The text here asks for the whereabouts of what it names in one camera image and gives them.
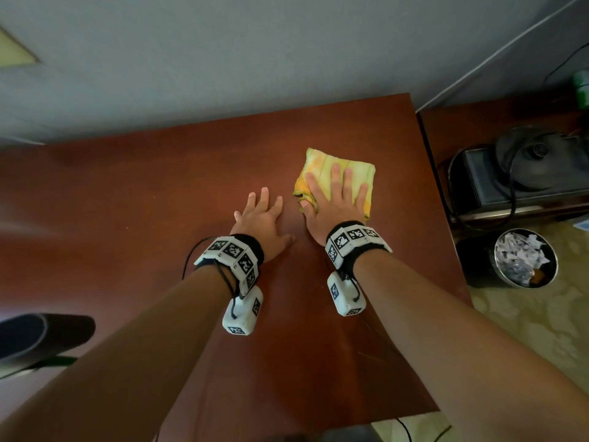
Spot person's left hand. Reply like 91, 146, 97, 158
229, 187, 296, 264

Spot person's right hand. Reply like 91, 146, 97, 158
299, 163, 369, 247

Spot yellow cleaning cloth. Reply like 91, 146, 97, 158
293, 147, 376, 222

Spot black tissue box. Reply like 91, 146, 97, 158
448, 138, 589, 224

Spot black kettle base with cord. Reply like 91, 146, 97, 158
441, 128, 562, 231

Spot person's right forearm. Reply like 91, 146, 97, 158
354, 248, 589, 442

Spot person's left forearm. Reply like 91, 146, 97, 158
0, 266, 238, 442

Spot red-brown wooden table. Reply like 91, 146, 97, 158
0, 93, 474, 442

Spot low wooden television stand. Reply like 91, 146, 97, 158
417, 94, 589, 240

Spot crumpled white paper scraps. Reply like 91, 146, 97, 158
496, 231, 551, 286

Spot light grey trousers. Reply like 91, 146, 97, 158
271, 424, 383, 442

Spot black grey sleeve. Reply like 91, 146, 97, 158
0, 312, 96, 379

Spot right wrist marker strap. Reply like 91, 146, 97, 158
324, 220, 393, 279

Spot wrist marker strap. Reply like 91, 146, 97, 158
193, 233, 266, 298
324, 220, 393, 279

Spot left wrist marker strap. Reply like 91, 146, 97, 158
193, 233, 266, 298

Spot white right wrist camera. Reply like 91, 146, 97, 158
327, 270, 368, 317

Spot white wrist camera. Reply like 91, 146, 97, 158
222, 285, 264, 336
327, 270, 368, 317

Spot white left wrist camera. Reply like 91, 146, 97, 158
222, 285, 264, 336

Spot white power strip cable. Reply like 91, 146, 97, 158
415, 0, 589, 114

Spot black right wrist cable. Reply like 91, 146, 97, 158
395, 416, 454, 442

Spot green cable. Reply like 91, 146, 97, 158
23, 355, 79, 370

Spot yellow wall plate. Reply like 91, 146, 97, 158
0, 26, 41, 69

